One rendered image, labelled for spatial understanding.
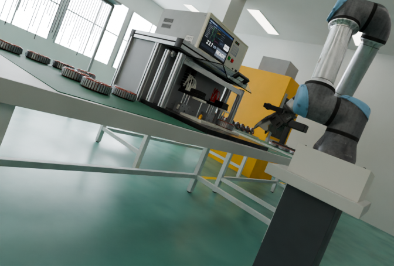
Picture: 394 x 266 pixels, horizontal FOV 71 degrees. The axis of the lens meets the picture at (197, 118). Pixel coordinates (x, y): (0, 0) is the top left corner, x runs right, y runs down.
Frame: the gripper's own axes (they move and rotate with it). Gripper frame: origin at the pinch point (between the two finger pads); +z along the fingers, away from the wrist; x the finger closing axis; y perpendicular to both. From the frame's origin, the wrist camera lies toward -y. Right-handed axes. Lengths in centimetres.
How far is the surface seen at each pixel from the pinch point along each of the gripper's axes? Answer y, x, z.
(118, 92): -25, -67, 23
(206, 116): -26.9, -3.8, 20.4
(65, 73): -34, -86, 29
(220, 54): -45.8, -12.7, -10.9
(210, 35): -49, -26, -16
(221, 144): 9.8, -36.0, 7.6
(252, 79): -228, 323, 31
